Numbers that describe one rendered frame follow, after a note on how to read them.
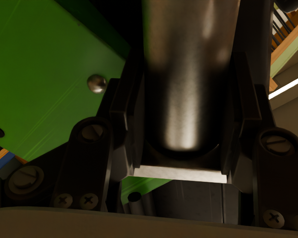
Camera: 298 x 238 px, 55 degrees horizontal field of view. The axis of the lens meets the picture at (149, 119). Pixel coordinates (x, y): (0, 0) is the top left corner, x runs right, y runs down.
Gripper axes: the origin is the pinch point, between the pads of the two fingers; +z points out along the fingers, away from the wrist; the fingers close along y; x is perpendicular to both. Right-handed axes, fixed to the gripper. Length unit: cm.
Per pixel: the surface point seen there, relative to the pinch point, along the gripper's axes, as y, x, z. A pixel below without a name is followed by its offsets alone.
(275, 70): 85, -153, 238
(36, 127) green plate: -8.7, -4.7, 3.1
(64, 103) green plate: -6.4, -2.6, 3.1
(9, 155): -306, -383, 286
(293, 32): 99, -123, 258
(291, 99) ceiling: 264, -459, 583
